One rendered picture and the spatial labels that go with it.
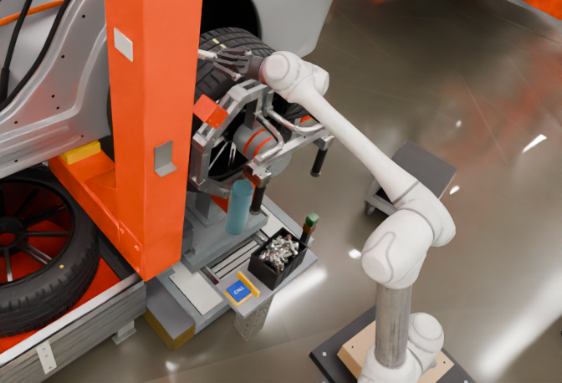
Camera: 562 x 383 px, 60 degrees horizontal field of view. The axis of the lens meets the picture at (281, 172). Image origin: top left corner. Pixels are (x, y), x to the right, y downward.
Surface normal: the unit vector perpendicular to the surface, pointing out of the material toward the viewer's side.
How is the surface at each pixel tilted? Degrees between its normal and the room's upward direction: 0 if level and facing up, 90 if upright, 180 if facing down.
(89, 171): 0
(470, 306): 0
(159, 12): 90
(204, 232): 0
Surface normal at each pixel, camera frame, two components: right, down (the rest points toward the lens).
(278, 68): -0.40, -0.06
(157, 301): 0.19, -0.69
